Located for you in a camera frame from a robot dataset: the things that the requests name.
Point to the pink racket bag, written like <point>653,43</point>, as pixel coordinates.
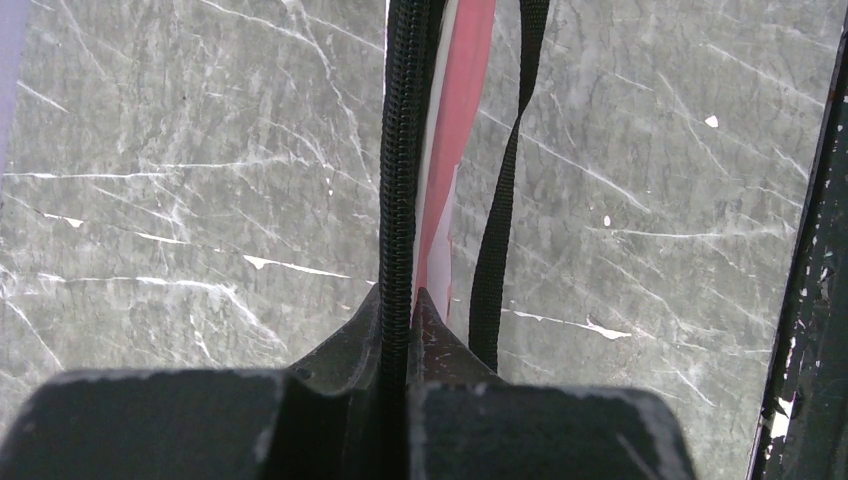
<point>435,65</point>

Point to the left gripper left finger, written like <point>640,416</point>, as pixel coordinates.
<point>313,419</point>

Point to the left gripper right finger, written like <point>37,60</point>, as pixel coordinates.
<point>466,422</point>

